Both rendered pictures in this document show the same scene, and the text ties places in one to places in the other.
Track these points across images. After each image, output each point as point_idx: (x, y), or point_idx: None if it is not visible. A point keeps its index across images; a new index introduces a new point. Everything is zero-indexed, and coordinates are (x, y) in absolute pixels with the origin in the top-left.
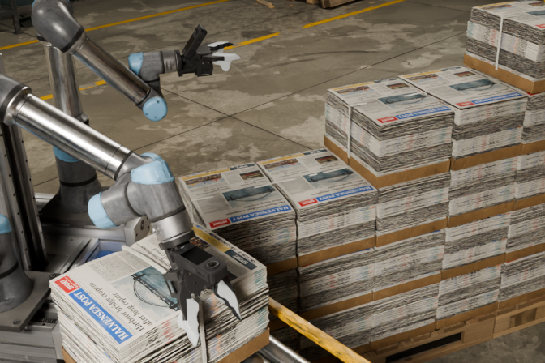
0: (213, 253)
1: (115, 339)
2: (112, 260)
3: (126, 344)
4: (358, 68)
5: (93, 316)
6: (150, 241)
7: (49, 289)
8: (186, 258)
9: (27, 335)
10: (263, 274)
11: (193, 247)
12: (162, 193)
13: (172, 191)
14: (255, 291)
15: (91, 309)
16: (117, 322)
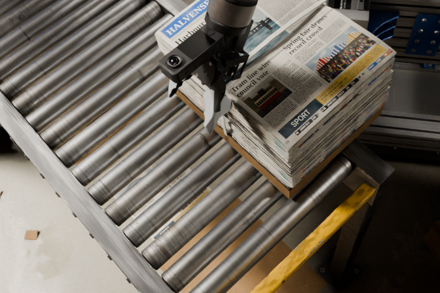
0: (312, 87)
1: (167, 26)
2: None
3: (160, 36)
4: None
5: (199, 2)
6: (335, 21)
7: None
8: (192, 35)
9: None
10: (283, 149)
11: (213, 39)
12: None
13: None
14: (273, 149)
15: None
16: (188, 22)
